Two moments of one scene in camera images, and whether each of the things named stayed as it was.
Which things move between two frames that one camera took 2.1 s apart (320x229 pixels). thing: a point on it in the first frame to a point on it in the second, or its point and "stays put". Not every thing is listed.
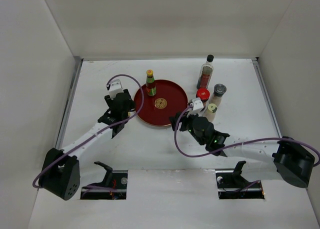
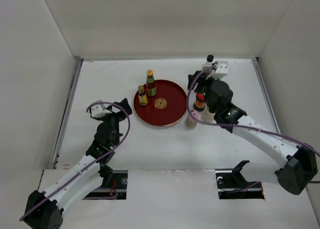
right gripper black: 184,118 to 199,78
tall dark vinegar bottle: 206,73 stays put
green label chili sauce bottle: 151,89 stays put
